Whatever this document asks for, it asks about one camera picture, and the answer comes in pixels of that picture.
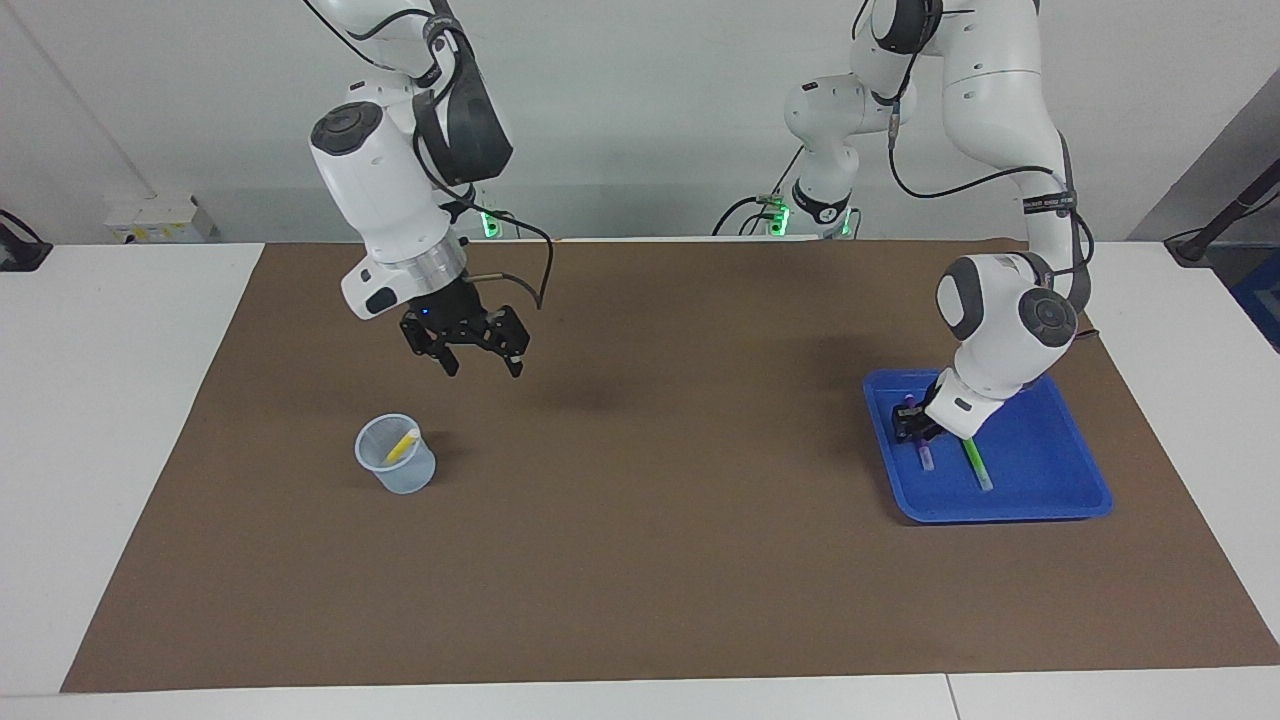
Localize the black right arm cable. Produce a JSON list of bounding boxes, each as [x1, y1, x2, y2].
[[300, 0, 555, 312]]

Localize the black stand pole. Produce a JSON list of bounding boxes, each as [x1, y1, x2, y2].
[[1165, 158, 1280, 264]]

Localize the black left arm base cable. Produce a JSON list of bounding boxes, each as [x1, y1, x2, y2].
[[712, 145, 807, 238]]

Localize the white box with yellow labels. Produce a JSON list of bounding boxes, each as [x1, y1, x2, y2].
[[105, 195, 217, 245]]

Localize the purple pen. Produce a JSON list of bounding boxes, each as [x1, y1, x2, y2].
[[905, 394, 937, 473]]

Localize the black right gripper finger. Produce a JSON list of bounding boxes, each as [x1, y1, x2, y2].
[[402, 318, 461, 378], [486, 307, 531, 379]]

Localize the blue crate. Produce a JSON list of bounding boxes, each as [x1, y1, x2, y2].
[[1232, 250, 1280, 353]]

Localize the blue plastic tray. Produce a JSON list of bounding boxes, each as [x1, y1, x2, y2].
[[862, 367, 1114, 524]]

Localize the translucent plastic cup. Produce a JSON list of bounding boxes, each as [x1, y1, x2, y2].
[[354, 413, 437, 495]]

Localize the brown table mat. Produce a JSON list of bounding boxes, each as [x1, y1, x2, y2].
[[60, 238, 1280, 693]]

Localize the green pen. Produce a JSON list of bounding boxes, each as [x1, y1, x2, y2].
[[961, 436, 995, 492]]

